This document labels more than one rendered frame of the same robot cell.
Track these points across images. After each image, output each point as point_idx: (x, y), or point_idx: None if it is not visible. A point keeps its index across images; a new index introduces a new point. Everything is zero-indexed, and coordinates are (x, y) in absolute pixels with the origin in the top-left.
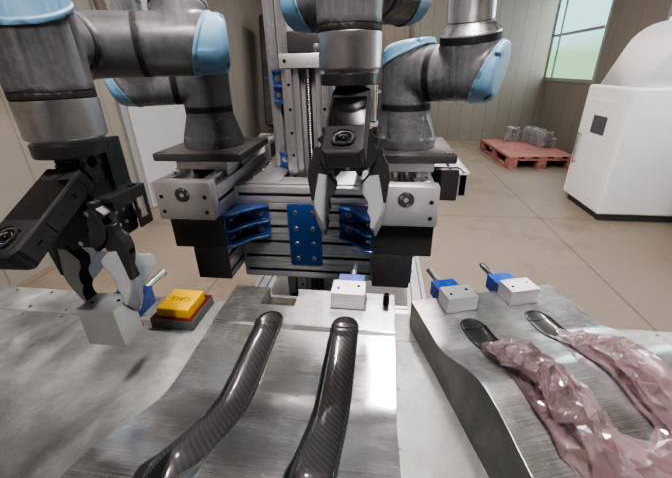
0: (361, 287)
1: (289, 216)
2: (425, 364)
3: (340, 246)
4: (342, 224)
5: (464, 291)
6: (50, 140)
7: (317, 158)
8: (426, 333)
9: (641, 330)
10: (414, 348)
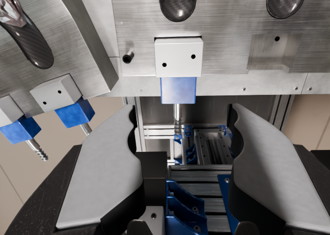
0: (160, 61)
1: None
2: (98, 26)
3: (201, 193)
4: (202, 216)
5: (45, 98)
6: None
7: None
8: (91, 45)
9: None
10: (110, 47)
